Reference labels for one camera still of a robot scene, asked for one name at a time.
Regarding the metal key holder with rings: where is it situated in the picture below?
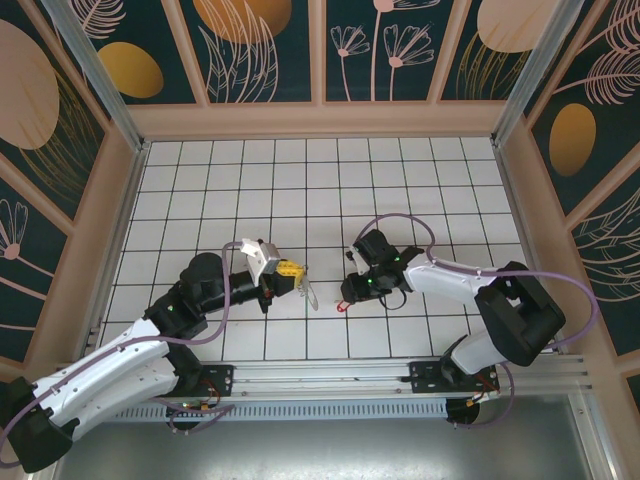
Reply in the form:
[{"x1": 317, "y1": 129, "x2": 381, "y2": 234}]
[{"x1": 294, "y1": 264, "x2": 322, "y2": 312}]

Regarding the grey metal front sheet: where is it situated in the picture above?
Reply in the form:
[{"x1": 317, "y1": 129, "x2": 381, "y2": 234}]
[{"x1": 52, "y1": 418, "x2": 614, "y2": 480}]

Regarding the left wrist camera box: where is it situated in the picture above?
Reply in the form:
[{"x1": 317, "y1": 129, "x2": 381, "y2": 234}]
[{"x1": 240, "y1": 238, "x2": 281, "y2": 287}]

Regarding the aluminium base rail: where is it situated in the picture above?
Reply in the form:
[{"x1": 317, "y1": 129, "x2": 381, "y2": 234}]
[{"x1": 199, "y1": 353, "x2": 595, "y2": 401}]

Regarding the grey slotted cable duct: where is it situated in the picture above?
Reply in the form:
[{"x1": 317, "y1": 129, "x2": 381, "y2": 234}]
[{"x1": 112, "y1": 397, "x2": 449, "y2": 422}]

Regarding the wall panel with pink flowers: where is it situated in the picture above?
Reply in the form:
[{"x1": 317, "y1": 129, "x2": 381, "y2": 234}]
[{"x1": 325, "y1": 0, "x2": 459, "y2": 103}]

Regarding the wall panel with orange circle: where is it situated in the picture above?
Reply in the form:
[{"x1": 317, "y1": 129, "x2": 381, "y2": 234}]
[{"x1": 178, "y1": 0, "x2": 314, "y2": 105}]

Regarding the wall panel with peach circle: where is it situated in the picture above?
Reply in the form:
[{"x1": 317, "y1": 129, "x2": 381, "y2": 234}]
[{"x1": 438, "y1": 0, "x2": 551, "y2": 103}]

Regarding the aluminium corner post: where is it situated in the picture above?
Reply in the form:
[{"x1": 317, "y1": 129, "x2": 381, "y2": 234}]
[
  {"x1": 490, "y1": 0, "x2": 591, "y2": 149},
  {"x1": 40, "y1": 0, "x2": 151, "y2": 154}
]

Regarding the side wall panel peach disc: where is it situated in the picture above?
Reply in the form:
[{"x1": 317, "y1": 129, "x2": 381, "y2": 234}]
[{"x1": 0, "y1": 0, "x2": 109, "y2": 221}]

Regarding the wall panel with gold oval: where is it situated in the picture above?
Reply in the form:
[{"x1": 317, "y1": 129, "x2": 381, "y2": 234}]
[{"x1": 79, "y1": 0, "x2": 201, "y2": 106}]

